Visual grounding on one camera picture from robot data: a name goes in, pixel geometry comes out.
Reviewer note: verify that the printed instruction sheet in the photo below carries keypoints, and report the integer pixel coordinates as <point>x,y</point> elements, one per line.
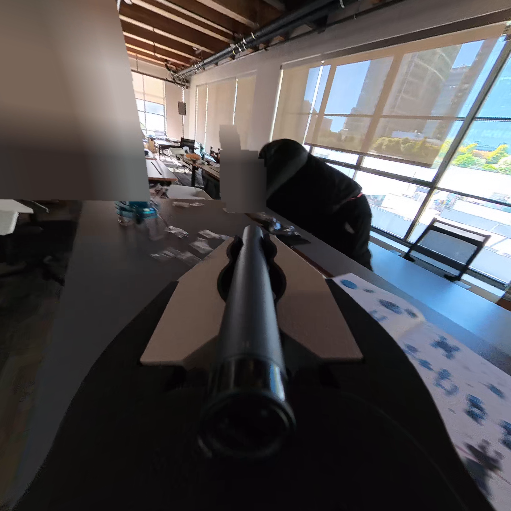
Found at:
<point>459,379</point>

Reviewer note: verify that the dark desk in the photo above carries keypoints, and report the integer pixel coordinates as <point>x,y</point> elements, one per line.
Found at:
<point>119,255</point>

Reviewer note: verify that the large black-framed window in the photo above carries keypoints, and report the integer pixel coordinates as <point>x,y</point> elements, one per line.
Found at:
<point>439,199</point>

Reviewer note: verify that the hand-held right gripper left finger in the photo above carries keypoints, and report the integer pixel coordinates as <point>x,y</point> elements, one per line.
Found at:
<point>187,319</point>

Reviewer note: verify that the white background table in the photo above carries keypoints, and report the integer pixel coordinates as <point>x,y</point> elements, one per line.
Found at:
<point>159,169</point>

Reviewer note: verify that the black ceiling pipe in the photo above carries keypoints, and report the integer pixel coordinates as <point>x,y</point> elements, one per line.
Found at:
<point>247,38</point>

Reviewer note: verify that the scattered clear parts bags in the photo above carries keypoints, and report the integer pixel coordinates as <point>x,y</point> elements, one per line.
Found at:
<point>191,245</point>

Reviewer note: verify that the wooden background table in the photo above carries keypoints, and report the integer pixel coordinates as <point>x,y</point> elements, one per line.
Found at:
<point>199,167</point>

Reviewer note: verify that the black office chair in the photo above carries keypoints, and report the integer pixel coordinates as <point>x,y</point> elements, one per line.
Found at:
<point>188,144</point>

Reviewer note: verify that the wide beige roller blind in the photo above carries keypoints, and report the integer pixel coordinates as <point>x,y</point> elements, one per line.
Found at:
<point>379,111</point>

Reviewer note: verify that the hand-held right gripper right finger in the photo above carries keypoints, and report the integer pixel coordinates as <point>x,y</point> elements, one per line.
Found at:
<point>315,315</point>

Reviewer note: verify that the black electric screwdriver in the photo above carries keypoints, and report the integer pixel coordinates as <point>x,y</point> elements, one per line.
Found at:
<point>249,319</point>

